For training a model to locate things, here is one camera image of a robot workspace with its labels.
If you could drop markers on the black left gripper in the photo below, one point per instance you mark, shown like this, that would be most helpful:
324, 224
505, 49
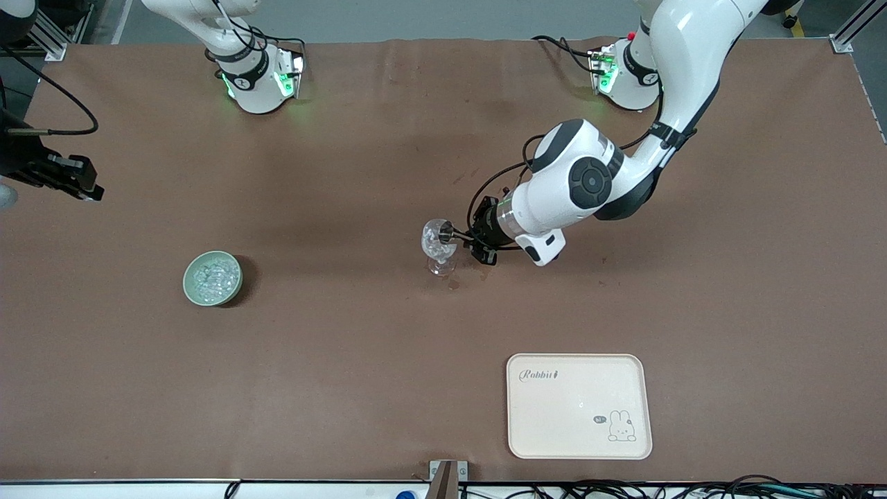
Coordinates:
487, 222

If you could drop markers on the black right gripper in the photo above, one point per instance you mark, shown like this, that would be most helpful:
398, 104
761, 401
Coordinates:
21, 161

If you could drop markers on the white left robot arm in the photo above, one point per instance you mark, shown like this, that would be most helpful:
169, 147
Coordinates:
686, 55

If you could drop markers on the clear stemmed wine glass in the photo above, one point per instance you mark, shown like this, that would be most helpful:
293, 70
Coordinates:
431, 242

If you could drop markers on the clear ice cubes pile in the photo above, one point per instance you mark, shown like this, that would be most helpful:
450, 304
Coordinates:
215, 281

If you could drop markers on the brown table cover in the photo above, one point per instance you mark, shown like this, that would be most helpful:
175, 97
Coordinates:
312, 346

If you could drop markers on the pale green ceramic bowl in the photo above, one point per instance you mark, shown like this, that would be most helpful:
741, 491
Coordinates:
232, 294

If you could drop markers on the cream rabbit print tray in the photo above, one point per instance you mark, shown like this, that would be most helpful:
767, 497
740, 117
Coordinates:
568, 409

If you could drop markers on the black caster wheel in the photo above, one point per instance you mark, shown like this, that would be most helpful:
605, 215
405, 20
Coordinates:
789, 21

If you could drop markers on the silver aluminium frame profile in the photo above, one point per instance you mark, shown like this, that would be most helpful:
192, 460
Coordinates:
849, 34
41, 34

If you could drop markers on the grey metal clamp bracket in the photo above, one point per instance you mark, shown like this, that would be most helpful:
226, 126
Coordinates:
463, 471

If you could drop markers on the brown vertical post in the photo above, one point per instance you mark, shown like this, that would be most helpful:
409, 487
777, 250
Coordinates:
443, 485

